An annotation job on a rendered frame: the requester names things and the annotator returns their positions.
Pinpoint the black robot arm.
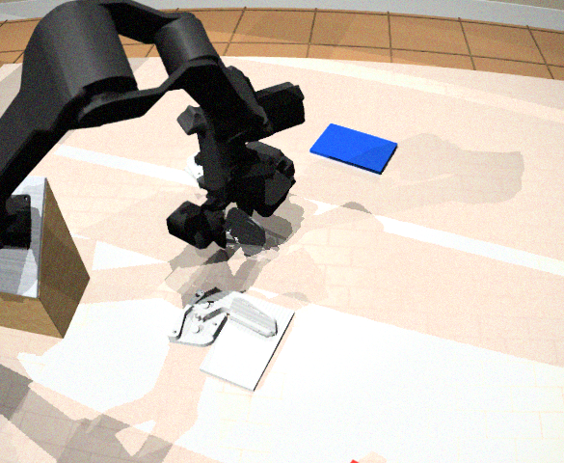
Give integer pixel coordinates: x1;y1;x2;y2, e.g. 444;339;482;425
0;0;306;250

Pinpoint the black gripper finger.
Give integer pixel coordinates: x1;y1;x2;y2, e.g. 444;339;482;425
236;198;254;217
213;219;232;249

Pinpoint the blue flat rectangular plate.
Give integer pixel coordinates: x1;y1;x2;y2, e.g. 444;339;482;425
309;123;398;175

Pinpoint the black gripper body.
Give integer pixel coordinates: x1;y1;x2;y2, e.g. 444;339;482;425
166;141;284;250

